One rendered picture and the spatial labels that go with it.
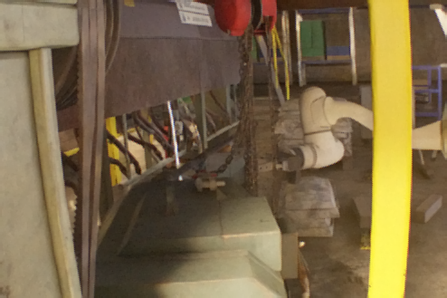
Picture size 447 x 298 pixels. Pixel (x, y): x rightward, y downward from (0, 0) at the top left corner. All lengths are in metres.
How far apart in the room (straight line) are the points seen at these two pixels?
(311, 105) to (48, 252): 1.33
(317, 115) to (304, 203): 1.63
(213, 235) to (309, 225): 2.40
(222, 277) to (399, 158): 0.61
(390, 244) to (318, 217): 2.00
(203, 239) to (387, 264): 0.59
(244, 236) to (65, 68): 0.50
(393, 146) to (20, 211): 0.95
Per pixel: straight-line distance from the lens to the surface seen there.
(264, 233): 0.96
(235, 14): 1.45
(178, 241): 0.96
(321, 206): 3.33
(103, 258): 0.98
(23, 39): 0.51
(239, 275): 0.86
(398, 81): 1.25
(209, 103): 3.28
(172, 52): 2.17
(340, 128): 5.06
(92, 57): 0.65
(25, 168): 0.55
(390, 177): 1.28
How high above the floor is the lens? 1.21
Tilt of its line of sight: 10 degrees down
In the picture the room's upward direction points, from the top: 4 degrees counter-clockwise
